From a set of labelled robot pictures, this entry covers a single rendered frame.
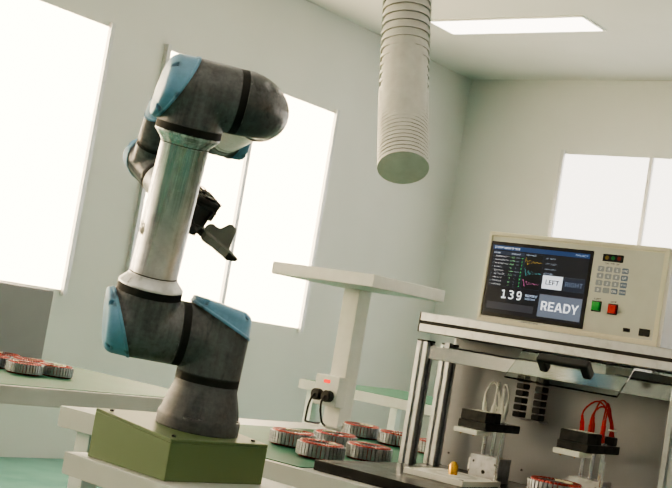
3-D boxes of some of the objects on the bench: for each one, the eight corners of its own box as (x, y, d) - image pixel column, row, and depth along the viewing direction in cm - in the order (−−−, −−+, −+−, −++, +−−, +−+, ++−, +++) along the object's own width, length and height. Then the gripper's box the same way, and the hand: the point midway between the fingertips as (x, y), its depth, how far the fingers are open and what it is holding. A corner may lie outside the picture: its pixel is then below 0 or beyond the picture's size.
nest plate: (462, 487, 255) (463, 481, 255) (402, 472, 264) (403, 466, 264) (500, 487, 266) (501, 481, 266) (442, 473, 276) (442, 467, 276)
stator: (307, 459, 275) (310, 442, 276) (286, 451, 285) (289, 435, 286) (352, 464, 280) (354, 448, 280) (330, 456, 290) (333, 440, 291)
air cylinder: (495, 484, 272) (499, 458, 272) (467, 477, 277) (470, 452, 277) (507, 484, 276) (511, 459, 276) (479, 477, 281) (483, 452, 281)
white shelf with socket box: (346, 443, 334) (374, 274, 337) (245, 419, 357) (272, 261, 361) (420, 447, 361) (445, 290, 364) (322, 424, 384) (346, 277, 388)
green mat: (299, 467, 260) (299, 466, 260) (106, 416, 299) (107, 415, 299) (525, 473, 333) (525, 473, 333) (346, 432, 371) (347, 431, 371)
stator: (364, 452, 313) (366, 438, 313) (328, 449, 307) (331, 434, 307) (338, 445, 322) (340, 430, 322) (302, 441, 316) (305, 426, 316)
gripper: (148, 153, 245) (194, 207, 232) (216, 186, 259) (263, 238, 246) (123, 188, 246) (167, 244, 233) (193, 219, 261) (238, 272, 248)
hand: (208, 253), depth 240 cm, fingers open, 14 cm apart
